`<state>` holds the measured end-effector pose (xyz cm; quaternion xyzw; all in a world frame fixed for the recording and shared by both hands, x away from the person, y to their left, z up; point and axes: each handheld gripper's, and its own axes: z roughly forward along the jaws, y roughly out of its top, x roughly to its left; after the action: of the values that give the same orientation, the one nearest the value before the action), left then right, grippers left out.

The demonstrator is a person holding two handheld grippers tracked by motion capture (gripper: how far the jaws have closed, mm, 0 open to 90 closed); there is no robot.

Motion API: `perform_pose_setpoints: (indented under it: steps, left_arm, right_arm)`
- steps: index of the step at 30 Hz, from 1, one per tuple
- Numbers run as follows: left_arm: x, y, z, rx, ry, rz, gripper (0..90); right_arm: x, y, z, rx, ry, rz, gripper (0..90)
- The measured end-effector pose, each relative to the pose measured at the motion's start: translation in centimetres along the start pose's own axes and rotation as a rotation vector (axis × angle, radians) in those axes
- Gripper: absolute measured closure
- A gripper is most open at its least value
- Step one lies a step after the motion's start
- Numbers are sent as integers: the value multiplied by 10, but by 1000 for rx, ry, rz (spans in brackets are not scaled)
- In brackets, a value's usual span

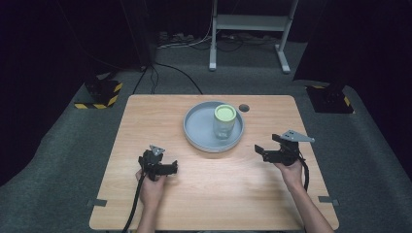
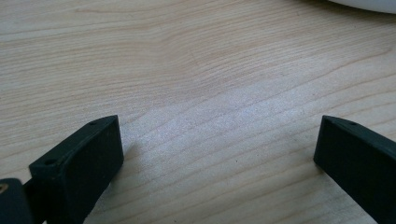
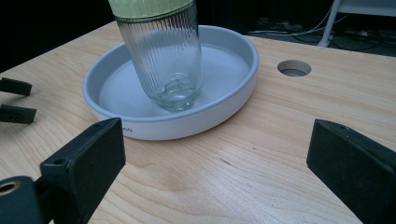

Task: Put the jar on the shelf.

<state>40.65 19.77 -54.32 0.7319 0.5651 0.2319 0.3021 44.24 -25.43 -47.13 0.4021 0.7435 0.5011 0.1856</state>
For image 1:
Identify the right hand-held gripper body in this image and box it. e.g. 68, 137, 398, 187
263, 129, 316, 167

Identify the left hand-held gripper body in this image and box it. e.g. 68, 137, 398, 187
138, 145, 167, 183

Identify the glass jar with green lid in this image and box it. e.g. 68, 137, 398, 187
212, 103, 238, 141

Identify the grey round plate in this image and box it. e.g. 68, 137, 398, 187
183, 100, 246, 153

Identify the person's right hand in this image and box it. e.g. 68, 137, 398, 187
274, 158, 306, 192

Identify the person's left hand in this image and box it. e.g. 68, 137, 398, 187
135, 169, 168, 212

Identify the grey tape strip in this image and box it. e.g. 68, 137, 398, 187
317, 195, 341, 208
86, 197, 108, 208

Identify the black base with striped tape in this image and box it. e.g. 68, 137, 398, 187
304, 82, 355, 115
74, 77, 124, 111

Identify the white metal stand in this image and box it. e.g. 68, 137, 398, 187
208, 0, 300, 75

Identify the power strip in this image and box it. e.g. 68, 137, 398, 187
157, 30, 196, 47

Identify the dark upright pole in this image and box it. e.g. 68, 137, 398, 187
120, 0, 157, 72

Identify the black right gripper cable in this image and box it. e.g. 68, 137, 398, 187
296, 154, 311, 192

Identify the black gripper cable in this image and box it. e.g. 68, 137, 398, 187
121, 173, 147, 233
296, 154, 311, 192

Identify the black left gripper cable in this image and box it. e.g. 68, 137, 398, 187
121, 173, 147, 233

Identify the black floor cable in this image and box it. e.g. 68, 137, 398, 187
131, 61, 204, 96

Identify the white floor cable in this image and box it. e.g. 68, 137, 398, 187
156, 14, 216, 50

